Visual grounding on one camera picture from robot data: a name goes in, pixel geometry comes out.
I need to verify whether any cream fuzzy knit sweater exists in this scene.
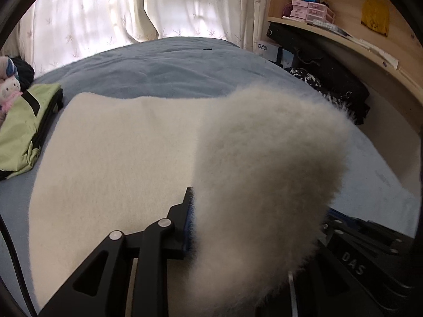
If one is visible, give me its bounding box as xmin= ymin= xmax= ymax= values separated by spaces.
xmin=29 ymin=85 xmax=352 ymax=316

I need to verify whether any black white patterned fabric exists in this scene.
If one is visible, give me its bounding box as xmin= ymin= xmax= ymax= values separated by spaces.
xmin=285 ymin=67 xmax=371 ymax=125

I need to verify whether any green black folded garment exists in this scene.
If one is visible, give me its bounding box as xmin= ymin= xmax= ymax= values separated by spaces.
xmin=1 ymin=83 xmax=63 ymax=180

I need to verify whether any white pink cat plush toy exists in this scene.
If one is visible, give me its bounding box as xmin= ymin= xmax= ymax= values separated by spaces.
xmin=0 ymin=56 xmax=22 ymax=124

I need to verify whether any white cardboard box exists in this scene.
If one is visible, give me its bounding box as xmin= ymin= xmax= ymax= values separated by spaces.
xmin=256 ymin=40 xmax=282 ymax=63

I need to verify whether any blue fleece bed sheet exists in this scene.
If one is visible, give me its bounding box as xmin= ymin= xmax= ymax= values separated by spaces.
xmin=1 ymin=37 xmax=324 ymax=308

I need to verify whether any yellow cloth on shelf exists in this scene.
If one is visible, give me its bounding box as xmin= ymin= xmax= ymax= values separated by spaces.
xmin=361 ymin=0 xmax=390 ymax=37

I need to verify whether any wooden shelf unit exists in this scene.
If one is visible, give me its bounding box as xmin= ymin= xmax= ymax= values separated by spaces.
xmin=267 ymin=0 xmax=422 ymax=195

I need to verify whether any pink storage drawer box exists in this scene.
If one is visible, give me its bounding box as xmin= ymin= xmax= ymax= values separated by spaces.
xmin=290 ymin=0 xmax=335 ymax=24

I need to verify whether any white patterned curtain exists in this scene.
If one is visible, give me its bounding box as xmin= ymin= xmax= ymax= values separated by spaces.
xmin=1 ymin=0 xmax=268 ymax=76

